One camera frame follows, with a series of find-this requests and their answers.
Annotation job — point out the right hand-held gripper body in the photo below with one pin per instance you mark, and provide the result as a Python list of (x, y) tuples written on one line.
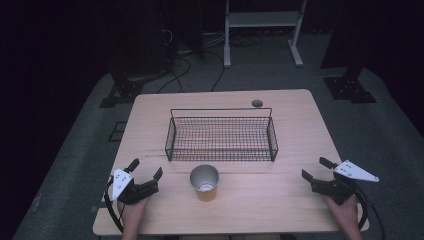
[(336, 188)]

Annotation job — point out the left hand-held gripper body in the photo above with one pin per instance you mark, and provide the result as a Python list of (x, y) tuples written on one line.
[(140, 190)]

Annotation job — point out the metal cup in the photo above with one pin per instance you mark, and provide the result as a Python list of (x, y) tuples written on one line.
[(207, 195)]

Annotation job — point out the person's left hand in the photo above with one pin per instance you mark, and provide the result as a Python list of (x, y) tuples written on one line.
[(131, 215)]

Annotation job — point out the person's right hand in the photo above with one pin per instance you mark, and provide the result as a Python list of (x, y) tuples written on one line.
[(346, 213)]

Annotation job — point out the black stand base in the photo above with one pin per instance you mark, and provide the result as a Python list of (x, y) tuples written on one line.
[(348, 88), (125, 91)]

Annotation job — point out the small grey round disc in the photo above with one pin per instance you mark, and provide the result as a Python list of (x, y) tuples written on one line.
[(257, 103)]

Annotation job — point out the black rectangular floor frame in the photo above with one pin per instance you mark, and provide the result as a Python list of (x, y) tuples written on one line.
[(110, 133)]

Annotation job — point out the white metal desk frame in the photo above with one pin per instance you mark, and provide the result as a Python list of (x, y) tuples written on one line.
[(263, 19)]

